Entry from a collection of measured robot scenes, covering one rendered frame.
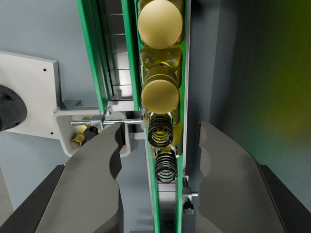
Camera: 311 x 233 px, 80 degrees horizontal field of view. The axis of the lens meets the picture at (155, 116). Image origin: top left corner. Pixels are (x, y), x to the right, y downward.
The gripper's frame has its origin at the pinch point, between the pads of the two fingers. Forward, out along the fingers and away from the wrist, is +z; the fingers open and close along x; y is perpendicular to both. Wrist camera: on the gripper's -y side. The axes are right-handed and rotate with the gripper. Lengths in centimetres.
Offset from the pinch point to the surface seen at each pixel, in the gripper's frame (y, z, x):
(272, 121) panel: 4.3, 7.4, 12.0
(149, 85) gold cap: -1.1, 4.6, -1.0
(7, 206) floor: 181, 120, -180
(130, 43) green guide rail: -2.1, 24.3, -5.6
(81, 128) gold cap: 25, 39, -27
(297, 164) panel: 5.8, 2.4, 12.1
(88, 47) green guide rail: -1.5, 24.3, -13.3
